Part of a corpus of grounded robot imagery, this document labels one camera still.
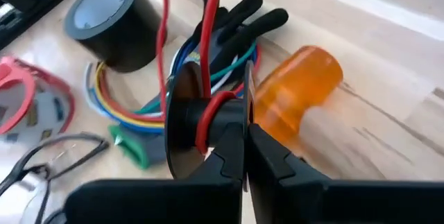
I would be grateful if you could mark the clear safety glasses black frame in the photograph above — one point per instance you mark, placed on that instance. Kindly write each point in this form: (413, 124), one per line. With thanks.
(14, 179)

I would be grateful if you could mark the red clear-tape dispenser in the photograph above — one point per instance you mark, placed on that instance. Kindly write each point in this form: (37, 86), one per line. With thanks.
(14, 78)

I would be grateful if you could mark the orange translucent plastic cylinder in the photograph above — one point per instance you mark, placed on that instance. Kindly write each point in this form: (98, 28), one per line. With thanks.
(298, 85)

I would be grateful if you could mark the dark grey duct tape roll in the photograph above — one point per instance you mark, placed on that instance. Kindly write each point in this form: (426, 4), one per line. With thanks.
(132, 43)

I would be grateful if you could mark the black work glove green cuff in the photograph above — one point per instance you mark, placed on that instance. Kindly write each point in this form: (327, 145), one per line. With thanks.
(243, 26)

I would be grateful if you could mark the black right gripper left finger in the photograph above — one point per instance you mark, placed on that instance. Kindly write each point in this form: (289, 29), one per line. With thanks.
(156, 203)

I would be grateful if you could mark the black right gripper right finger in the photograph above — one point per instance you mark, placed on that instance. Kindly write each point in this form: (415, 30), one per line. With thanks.
(329, 203)

